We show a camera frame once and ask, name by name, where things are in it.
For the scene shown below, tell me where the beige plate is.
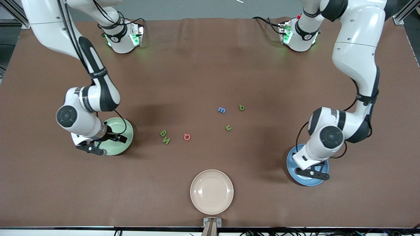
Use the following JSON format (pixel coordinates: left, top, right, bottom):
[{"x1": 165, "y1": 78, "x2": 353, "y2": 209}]
[{"x1": 190, "y1": 169, "x2": 234, "y2": 215}]

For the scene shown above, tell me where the black arm base cable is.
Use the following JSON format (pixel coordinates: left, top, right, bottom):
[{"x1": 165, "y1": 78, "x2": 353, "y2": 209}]
[
  {"x1": 116, "y1": 15, "x2": 147, "y2": 26},
  {"x1": 252, "y1": 16, "x2": 283, "y2": 35}
]

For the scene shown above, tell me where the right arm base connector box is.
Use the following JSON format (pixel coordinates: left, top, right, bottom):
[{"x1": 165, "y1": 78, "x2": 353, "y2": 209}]
[{"x1": 130, "y1": 21, "x2": 145, "y2": 47}]

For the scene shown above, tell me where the aluminium frame profile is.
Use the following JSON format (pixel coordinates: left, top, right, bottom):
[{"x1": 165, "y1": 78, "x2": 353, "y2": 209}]
[
  {"x1": 0, "y1": 0, "x2": 32, "y2": 29},
  {"x1": 392, "y1": 0, "x2": 420, "y2": 25}
]

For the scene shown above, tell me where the black right arm base cable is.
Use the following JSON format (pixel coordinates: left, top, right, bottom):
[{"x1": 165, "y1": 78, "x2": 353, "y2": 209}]
[{"x1": 116, "y1": 15, "x2": 147, "y2": 26}]

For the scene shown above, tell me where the black left arm base cable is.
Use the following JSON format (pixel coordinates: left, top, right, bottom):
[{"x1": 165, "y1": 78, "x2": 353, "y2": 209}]
[{"x1": 252, "y1": 16, "x2": 283, "y2": 35}]

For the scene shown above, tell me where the blue plate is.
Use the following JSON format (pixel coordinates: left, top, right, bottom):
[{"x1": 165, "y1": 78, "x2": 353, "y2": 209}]
[{"x1": 286, "y1": 144, "x2": 329, "y2": 187}]

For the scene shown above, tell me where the black cable bundle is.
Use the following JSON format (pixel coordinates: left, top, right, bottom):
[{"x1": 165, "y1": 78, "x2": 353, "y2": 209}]
[{"x1": 240, "y1": 227, "x2": 420, "y2": 236}]

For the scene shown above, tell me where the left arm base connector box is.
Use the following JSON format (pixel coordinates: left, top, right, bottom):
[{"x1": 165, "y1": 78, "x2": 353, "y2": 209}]
[{"x1": 278, "y1": 21, "x2": 293, "y2": 45}]

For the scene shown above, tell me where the green plate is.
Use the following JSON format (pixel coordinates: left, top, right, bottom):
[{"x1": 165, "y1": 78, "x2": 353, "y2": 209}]
[{"x1": 98, "y1": 117, "x2": 134, "y2": 156}]

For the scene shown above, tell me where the brown table mat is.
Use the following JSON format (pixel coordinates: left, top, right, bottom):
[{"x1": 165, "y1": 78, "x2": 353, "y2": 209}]
[{"x1": 0, "y1": 17, "x2": 420, "y2": 228}]

